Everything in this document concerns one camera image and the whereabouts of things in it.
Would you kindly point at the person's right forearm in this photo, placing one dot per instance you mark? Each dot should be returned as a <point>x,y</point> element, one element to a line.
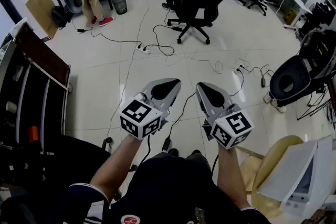
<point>231,178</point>

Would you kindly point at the orange box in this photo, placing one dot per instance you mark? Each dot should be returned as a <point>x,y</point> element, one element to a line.
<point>33,134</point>

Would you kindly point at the black power adapter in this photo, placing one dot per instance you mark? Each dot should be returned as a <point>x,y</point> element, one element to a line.
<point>263,82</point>
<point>166,145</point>

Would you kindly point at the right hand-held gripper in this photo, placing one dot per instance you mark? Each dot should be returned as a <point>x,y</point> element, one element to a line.
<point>232,128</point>

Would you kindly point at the person's black shoes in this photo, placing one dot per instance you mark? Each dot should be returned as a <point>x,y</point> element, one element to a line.
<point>183,152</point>

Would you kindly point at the white power strip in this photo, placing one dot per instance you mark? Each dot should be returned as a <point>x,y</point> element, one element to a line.
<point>143,49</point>
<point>240,68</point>

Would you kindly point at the white shoe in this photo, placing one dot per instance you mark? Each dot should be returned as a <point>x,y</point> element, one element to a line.
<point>278,106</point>

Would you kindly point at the mesh waste bin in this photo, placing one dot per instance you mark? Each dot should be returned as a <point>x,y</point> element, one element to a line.
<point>120,5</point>

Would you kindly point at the brown cardboard sheet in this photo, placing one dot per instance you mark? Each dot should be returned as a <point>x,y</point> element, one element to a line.
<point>42,11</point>

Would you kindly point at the yellow box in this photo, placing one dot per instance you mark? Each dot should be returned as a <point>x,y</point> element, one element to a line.
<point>290,17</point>

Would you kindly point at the person's black shirt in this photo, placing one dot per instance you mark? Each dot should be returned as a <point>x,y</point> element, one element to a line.
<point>170,191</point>

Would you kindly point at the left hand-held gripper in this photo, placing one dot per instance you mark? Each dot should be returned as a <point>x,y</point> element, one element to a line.
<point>140,118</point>

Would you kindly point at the black shelf unit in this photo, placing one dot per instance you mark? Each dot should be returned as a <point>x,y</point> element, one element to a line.
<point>31,86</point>

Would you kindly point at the person's left forearm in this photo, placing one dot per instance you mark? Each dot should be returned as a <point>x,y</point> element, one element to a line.
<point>115,168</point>

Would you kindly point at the white microwave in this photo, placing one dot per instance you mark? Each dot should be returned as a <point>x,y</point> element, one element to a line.
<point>315,191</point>

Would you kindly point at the white microwave door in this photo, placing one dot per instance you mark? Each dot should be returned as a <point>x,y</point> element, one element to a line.
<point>288,173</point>

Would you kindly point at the white cup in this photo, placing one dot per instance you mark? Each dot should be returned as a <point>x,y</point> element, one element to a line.
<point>11,107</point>

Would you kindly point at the round beige wooden table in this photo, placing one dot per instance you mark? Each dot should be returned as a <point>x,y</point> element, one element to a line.
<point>267,160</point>

